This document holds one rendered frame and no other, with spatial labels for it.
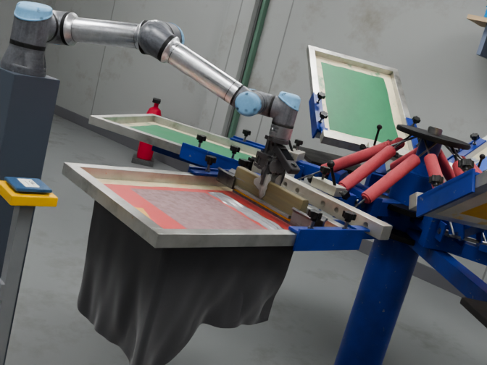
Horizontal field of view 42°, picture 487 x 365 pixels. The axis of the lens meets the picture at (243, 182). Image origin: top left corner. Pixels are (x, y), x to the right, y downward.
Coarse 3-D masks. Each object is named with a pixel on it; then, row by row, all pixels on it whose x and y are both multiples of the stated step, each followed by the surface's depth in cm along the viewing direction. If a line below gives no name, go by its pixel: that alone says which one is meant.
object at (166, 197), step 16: (128, 192) 197; (144, 192) 202; (160, 192) 207; (176, 192) 212; (192, 192) 217; (224, 192) 229; (192, 208) 198; (208, 208) 203; (224, 208) 208; (256, 208) 219
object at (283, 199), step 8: (240, 168) 226; (240, 176) 226; (248, 176) 222; (256, 176) 219; (240, 184) 225; (248, 184) 222; (272, 184) 213; (256, 192) 219; (272, 192) 212; (280, 192) 209; (288, 192) 207; (264, 200) 215; (272, 200) 212; (280, 200) 209; (288, 200) 206; (296, 200) 204; (304, 200) 202; (280, 208) 209; (288, 208) 206; (296, 208) 203; (304, 208) 203
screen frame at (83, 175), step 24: (72, 168) 194; (96, 168) 202; (120, 168) 209; (96, 192) 181; (120, 216) 170; (144, 216) 167; (168, 240) 159; (192, 240) 163; (216, 240) 169; (240, 240) 174; (264, 240) 180; (288, 240) 186
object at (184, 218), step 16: (144, 208) 186; (160, 208) 190; (176, 208) 194; (160, 224) 175; (176, 224) 179; (192, 224) 183; (208, 224) 187; (224, 224) 191; (240, 224) 195; (256, 224) 200
